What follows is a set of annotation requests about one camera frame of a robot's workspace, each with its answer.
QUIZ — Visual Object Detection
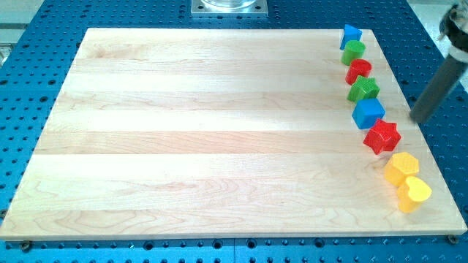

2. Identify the red cylinder block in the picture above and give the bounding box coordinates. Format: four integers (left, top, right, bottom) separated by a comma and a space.
345, 58, 372, 85

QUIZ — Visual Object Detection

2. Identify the green star block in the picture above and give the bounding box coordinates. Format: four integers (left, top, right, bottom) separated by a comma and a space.
347, 75, 380, 102

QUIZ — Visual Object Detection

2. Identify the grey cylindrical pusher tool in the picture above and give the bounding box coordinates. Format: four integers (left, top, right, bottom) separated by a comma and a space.
409, 55, 467, 123

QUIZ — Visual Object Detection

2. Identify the green cylinder block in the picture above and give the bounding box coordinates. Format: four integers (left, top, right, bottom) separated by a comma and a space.
341, 40, 366, 66

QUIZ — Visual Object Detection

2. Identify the robot arm end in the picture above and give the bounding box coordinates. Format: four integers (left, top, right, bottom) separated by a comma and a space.
439, 0, 467, 64

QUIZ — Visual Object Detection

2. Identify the red star block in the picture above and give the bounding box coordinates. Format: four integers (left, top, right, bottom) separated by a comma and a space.
363, 118, 401, 155

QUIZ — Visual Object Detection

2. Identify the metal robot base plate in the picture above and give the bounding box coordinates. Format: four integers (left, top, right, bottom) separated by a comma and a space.
190, 0, 268, 17

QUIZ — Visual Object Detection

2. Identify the blue cube block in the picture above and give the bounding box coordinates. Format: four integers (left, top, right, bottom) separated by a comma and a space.
352, 98, 385, 129

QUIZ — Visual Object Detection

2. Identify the yellow hexagon block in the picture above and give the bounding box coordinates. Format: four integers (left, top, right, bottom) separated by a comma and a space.
384, 152, 420, 186

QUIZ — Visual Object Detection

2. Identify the wooden board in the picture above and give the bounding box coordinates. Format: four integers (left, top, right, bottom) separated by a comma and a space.
1, 28, 467, 241

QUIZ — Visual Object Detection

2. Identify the yellow heart block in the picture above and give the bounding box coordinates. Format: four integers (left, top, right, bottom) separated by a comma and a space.
396, 176, 432, 213

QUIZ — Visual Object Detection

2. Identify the blue triangle block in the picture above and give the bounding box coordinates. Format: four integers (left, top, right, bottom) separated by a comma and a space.
340, 24, 363, 50

